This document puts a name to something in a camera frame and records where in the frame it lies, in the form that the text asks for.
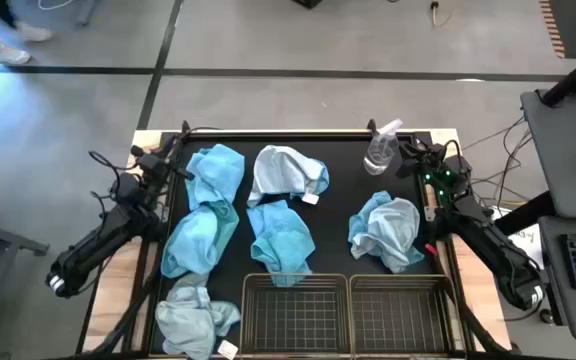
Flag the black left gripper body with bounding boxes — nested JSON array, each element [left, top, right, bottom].
[[130, 144, 177, 199]]

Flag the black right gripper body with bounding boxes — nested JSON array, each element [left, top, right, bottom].
[[410, 144, 472, 209]]

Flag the pale grey microfiber towel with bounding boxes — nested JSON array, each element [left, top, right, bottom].
[[154, 272, 242, 360], [246, 144, 325, 209], [355, 196, 426, 275]]

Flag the clear plastic spray bottle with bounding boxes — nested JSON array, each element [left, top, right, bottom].
[[362, 118, 404, 177]]

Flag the black table mat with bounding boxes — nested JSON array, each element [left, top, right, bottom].
[[166, 133, 437, 357]]

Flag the black desk leg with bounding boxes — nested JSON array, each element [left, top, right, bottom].
[[492, 190, 558, 236]]

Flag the grey desk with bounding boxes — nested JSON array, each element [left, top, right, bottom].
[[520, 88, 576, 220], [537, 215, 576, 343]]

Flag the white paper sheet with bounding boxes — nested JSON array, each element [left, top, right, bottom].
[[490, 205, 545, 271]]

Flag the black round pole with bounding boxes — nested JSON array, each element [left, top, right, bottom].
[[540, 43, 576, 107]]

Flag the grey furniture leg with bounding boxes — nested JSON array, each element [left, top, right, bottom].
[[76, 0, 100, 27]]

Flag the person's white shoe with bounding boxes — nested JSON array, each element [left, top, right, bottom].
[[0, 42, 33, 66], [15, 20, 54, 44]]

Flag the gold wire basket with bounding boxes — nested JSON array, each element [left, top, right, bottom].
[[349, 273, 462, 357], [239, 272, 353, 357]]

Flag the yellow cable with plug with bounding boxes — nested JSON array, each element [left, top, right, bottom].
[[429, 0, 455, 29]]

